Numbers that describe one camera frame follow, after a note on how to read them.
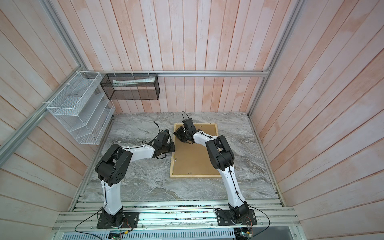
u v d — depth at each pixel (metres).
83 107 0.74
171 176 0.87
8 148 0.51
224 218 0.73
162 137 0.80
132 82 0.90
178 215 0.76
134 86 1.04
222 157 0.62
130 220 0.73
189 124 0.86
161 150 0.78
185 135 0.85
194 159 0.96
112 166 0.53
